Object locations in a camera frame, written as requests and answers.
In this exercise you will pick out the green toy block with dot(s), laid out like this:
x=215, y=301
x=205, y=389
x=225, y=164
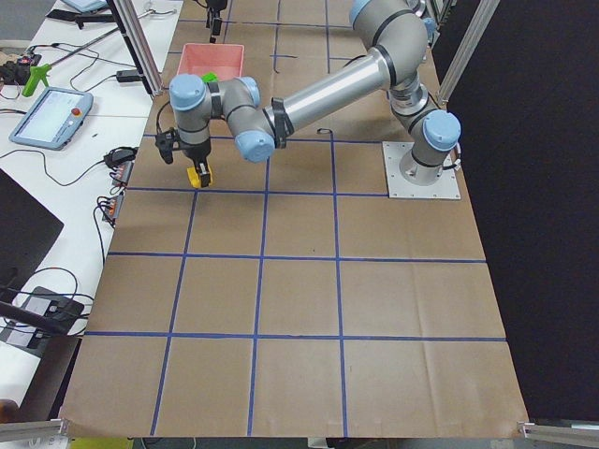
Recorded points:
x=209, y=77

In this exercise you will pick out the aluminium frame post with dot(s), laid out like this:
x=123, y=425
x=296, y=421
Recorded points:
x=128, y=22

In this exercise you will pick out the black monitor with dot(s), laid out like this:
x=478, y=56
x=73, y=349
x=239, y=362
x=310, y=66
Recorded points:
x=28, y=231

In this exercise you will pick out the teach pendant tablet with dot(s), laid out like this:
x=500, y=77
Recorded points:
x=53, y=120

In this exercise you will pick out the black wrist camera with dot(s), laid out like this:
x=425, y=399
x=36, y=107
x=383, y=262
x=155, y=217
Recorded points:
x=167, y=143

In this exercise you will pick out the aluminium rail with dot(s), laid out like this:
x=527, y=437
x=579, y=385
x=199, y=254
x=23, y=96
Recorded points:
x=38, y=434
x=577, y=434

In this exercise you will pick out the usb hub with cables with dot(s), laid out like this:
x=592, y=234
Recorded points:
x=120, y=163

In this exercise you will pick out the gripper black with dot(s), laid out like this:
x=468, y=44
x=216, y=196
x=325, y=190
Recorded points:
x=197, y=152
x=214, y=10

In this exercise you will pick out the aluminium rail bottom left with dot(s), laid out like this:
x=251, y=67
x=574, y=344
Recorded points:
x=38, y=434

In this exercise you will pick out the black power adapter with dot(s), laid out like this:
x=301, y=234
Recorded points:
x=128, y=76

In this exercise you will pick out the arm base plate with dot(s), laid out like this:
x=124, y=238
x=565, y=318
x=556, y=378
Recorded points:
x=407, y=179

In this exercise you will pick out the aluminium post right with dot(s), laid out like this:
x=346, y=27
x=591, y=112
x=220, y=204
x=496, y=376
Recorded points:
x=466, y=49

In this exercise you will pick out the aluminium rail bottom right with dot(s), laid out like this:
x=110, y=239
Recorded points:
x=577, y=434

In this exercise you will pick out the yellow toy block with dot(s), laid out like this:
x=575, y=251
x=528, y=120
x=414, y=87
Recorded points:
x=200, y=179

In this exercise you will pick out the green plastic tool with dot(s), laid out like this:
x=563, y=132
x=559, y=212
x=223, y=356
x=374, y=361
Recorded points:
x=38, y=74

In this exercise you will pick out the pink plastic box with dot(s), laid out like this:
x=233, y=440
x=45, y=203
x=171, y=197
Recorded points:
x=223, y=60

